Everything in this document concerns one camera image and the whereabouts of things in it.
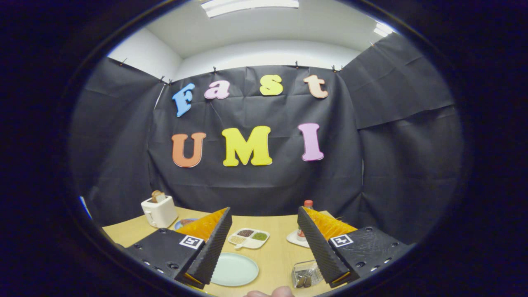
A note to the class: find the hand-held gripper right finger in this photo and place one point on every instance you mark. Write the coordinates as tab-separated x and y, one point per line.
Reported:
317	251

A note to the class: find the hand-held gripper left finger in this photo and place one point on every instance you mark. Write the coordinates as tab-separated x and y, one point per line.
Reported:
212	251

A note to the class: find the white square coaster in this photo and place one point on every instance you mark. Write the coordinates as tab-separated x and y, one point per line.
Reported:
293	239

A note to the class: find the large light green plate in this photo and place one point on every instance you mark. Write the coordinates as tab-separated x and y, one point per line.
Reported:
234	269

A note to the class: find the brown steak piece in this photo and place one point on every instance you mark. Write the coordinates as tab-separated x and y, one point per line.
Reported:
185	222

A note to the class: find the white divided bean dish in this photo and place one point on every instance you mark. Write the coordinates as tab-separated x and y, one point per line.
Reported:
253	243

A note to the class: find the small blue plate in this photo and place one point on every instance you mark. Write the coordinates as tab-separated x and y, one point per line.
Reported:
177	225

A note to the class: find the clear red-capped water bottle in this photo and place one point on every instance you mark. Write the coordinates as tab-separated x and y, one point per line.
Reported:
308	203

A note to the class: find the cream white toaster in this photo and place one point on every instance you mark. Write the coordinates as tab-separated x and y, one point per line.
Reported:
160	213

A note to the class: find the toasted bread slice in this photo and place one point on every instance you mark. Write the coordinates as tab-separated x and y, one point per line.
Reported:
157	196

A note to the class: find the black backdrop cloth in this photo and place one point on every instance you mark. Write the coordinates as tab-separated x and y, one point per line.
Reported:
264	185

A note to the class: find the small ceiling light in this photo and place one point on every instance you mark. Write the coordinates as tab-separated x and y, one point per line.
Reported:
383	29

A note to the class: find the long ceiling light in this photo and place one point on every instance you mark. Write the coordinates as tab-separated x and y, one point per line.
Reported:
247	5

